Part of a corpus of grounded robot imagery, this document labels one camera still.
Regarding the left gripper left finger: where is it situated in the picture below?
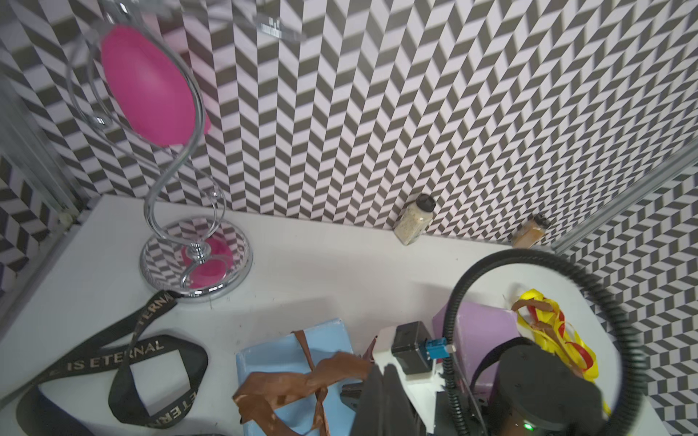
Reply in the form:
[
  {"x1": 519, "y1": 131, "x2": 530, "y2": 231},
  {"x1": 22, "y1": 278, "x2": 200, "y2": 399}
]
[{"x1": 350, "y1": 366, "x2": 385, "y2": 436}]

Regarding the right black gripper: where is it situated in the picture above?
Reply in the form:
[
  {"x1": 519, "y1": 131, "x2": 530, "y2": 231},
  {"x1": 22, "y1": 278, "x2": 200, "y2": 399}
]
[{"x1": 456, "y1": 343, "x2": 605, "y2": 435}]

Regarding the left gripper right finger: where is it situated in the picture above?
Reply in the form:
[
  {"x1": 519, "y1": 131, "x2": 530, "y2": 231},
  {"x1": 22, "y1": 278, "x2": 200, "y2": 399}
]
[{"x1": 383, "y1": 364, "x2": 426, "y2": 436}]

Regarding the yellow ribbon of peach box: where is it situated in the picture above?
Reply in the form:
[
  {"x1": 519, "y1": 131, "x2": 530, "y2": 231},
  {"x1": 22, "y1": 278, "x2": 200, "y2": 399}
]
[{"x1": 511, "y1": 289, "x2": 599, "y2": 383}]

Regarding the brown ribbon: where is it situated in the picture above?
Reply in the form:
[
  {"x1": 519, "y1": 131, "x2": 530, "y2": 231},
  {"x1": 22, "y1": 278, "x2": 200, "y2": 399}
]
[
  {"x1": 233, "y1": 331, "x2": 373, "y2": 435},
  {"x1": 511, "y1": 299, "x2": 572, "y2": 363}
]

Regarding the purple gift box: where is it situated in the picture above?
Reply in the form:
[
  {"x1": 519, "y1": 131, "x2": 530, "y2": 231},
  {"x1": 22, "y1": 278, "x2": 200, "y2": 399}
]
[{"x1": 432, "y1": 300, "x2": 521, "y2": 403}]

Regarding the black ribbon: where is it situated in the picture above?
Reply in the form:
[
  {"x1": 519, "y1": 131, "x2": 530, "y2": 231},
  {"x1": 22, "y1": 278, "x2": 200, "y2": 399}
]
[{"x1": 1, "y1": 290, "x2": 208, "y2": 435}]

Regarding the blue gift box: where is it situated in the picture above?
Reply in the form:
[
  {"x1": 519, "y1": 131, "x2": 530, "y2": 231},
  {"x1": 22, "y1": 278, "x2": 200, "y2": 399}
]
[{"x1": 236, "y1": 319, "x2": 359, "y2": 435}]

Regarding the brown spice jar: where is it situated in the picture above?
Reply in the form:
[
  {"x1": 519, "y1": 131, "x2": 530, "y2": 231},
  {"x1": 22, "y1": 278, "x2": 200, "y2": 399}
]
[{"x1": 512, "y1": 214, "x2": 551, "y2": 249}]

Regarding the light spice jar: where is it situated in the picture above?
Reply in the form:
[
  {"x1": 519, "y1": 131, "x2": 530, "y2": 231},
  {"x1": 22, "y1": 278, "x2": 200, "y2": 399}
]
[{"x1": 394, "y1": 194, "x2": 436, "y2": 246}]

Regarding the silver pink jewelry stand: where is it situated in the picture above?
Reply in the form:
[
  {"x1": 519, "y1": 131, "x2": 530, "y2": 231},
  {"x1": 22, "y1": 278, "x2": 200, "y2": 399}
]
[{"x1": 65, "y1": 1, "x2": 253, "y2": 302}]

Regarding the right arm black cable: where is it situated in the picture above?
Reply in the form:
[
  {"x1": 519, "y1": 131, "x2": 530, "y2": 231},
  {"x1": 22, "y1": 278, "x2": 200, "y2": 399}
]
[{"x1": 441, "y1": 249, "x2": 648, "y2": 436}]

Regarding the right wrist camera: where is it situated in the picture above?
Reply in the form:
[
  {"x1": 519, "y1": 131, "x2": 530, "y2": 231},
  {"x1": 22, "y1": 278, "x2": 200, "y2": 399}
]
[{"x1": 373, "y1": 321, "x2": 445, "y2": 434}]

